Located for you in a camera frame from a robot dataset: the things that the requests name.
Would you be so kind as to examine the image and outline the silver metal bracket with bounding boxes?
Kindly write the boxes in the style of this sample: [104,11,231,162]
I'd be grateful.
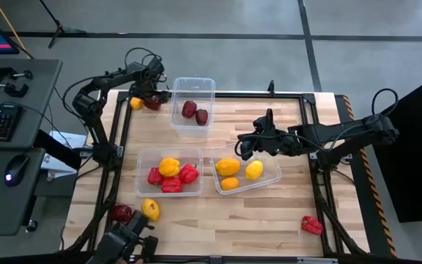
[297,257,339,264]

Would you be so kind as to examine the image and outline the black c-clamp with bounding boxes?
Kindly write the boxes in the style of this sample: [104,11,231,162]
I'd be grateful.
[0,65,34,81]
[0,78,29,98]

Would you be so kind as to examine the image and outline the black computer mouse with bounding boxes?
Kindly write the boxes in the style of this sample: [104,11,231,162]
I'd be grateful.
[4,153,30,187]

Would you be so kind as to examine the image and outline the red bell pepper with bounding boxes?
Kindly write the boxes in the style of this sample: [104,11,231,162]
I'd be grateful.
[160,177,184,194]
[178,163,200,184]
[147,166,164,186]
[300,215,324,236]

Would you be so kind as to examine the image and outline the black orange hazard strip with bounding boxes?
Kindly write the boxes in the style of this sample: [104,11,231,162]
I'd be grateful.
[334,94,399,258]

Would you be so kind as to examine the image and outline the dark red apple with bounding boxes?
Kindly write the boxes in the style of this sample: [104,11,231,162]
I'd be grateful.
[111,204,133,223]
[181,100,199,119]
[144,97,162,112]

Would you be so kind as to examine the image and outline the dark red pepper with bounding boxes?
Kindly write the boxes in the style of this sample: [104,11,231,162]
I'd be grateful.
[194,109,210,126]

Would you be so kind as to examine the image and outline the small orange fruit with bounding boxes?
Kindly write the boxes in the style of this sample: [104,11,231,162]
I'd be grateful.
[130,96,145,111]

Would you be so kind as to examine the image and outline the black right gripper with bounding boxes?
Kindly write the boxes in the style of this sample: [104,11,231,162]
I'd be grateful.
[237,108,293,162]

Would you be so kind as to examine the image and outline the clear plastic bin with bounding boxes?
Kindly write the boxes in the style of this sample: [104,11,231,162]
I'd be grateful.
[209,144,284,196]
[135,147,204,198]
[169,76,217,139]

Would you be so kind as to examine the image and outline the black panel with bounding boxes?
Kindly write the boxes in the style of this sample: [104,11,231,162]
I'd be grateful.
[364,70,422,224]

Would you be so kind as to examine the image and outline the black angled desk support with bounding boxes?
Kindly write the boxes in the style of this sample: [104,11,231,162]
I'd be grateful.
[33,128,83,170]

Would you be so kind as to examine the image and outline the black tripod stand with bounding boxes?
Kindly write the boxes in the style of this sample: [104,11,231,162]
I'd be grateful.
[37,0,87,49]

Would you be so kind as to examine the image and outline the white paper sheet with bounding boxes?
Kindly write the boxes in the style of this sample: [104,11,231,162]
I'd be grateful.
[40,130,88,181]

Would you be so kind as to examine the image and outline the orange-yellow bell pepper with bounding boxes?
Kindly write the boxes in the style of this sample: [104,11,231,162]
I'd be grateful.
[158,157,181,178]

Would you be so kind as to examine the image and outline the yellow lemon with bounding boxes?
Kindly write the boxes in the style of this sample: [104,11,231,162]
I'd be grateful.
[245,160,264,181]

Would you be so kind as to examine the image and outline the yellow pepper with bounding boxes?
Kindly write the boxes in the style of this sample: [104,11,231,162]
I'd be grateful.
[141,198,160,223]

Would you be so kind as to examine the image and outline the yellow pole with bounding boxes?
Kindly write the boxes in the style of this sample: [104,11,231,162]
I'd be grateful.
[0,0,27,51]

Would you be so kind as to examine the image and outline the oval orange fruit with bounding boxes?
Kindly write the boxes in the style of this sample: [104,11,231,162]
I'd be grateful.
[220,177,240,192]

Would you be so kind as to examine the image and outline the black aluminium table frame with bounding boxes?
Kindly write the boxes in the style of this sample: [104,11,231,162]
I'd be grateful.
[64,89,369,262]

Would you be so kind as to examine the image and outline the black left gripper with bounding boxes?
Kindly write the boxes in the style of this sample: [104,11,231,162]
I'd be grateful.
[130,81,172,108]

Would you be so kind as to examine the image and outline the grey desk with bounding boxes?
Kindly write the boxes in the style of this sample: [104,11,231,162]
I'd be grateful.
[0,57,64,238]

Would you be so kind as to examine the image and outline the black handheld device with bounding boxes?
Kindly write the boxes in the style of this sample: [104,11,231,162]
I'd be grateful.
[86,210,160,264]

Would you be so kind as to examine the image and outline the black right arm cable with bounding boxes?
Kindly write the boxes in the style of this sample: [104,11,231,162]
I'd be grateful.
[371,87,400,117]

